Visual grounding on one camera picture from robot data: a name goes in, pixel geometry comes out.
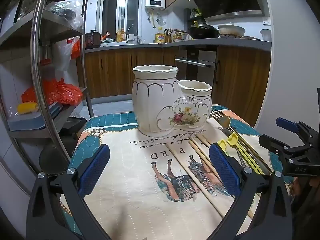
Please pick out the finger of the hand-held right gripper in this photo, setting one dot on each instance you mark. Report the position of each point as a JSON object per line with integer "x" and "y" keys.
{"x": 286, "y": 123}
{"x": 272, "y": 143}

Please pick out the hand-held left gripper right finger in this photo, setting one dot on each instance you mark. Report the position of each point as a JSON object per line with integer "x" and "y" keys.
{"x": 223, "y": 170}

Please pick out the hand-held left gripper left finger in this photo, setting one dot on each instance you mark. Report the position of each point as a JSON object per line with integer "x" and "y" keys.
{"x": 95, "y": 170}

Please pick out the silver metal fork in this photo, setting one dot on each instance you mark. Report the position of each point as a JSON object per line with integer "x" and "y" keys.
{"x": 240, "y": 156}

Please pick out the yellow plastic utensil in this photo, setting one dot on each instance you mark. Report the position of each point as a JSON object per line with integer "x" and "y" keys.
{"x": 222, "y": 144}
{"x": 233, "y": 138}

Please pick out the wooden chopstick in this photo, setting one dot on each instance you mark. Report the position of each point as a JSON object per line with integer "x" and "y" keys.
{"x": 205, "y": 142}
{"x": 197, "y": 183}
{"x": 200, "y": 156}

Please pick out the gold metal fork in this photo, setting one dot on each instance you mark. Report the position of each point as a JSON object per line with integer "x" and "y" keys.
{"x": 218, "y": 116}

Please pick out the white floral ceramic utensil holder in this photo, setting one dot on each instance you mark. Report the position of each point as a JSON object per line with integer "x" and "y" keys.
{"x": 150, "y": 100}

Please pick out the person's right hand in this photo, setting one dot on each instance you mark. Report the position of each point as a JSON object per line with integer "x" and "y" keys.
{"x": 298, "y": 188}

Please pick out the dark round stool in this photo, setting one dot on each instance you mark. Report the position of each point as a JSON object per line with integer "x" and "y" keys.
{"x": 53, "y": 161}

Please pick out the printed horse table mat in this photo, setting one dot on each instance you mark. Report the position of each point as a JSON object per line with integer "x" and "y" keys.
{"x": 140, "y": 200}

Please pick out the stack of grey-blue trays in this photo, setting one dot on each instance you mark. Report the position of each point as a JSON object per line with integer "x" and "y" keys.
{"x": 32, "y": 120}

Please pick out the orange plastic bag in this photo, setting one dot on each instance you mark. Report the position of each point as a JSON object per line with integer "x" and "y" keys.
{"x": 62, "y": 92}

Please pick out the white bowl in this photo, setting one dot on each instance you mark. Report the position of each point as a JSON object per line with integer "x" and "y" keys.
{"x": 265, "y": 35}

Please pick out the yellow plastic object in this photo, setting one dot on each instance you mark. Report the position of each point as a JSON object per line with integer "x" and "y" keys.
{"x": 27, "y": 107}

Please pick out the wooden base cabinets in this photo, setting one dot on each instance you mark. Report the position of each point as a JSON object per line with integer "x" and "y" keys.
{"x": 112, "y": 72}

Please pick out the built-in steel oven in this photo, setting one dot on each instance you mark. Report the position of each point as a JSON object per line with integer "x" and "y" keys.
{"x": 197, "y": 65}

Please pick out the white clay pot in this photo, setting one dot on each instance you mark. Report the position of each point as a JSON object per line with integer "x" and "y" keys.
{"x": 231, "y": 30}

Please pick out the red-lidded container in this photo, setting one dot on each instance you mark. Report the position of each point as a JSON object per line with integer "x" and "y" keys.
{"x": 46, "y": 68}

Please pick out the white plastic bag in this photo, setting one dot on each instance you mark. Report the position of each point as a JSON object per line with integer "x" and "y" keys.
{"x": 62, "y": 55}

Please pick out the hanging red-orange plastic bag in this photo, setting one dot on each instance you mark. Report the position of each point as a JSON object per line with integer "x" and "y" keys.
{"x": 76, "y": 48}

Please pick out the black wok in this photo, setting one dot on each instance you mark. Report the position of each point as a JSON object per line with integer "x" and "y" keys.
{"x": 202, "y": 32}

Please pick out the dark red cooker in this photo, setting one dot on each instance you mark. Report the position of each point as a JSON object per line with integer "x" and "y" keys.
{"x": 92, "y": 40}

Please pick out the grey kitchen countertop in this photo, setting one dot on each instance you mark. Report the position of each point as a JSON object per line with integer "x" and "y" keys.
{"x": 140, "y": 46}

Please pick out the amber bottles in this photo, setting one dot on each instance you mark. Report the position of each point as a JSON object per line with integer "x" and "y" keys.
{"x": 120, "y": 35}

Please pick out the chrome kitchen faucet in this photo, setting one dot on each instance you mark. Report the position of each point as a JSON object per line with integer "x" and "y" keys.
{"x": 132, "y": 33}

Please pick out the yellow cooking oil bottle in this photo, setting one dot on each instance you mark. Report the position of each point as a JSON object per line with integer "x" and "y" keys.
{"x": 160, "y": 38}

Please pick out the steel shelf rack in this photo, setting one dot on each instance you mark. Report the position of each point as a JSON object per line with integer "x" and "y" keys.
{"x": 35, "y": 30}

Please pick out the clear plastic bag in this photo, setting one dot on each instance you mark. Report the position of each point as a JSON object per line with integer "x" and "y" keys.
{"x": 65, "y": 12}

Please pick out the kitchen window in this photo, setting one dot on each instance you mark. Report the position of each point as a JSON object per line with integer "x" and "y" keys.
{"x": 120, "y": 10}

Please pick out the wall socket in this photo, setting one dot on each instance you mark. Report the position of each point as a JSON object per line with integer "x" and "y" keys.
{"x": 267, "y": 21}

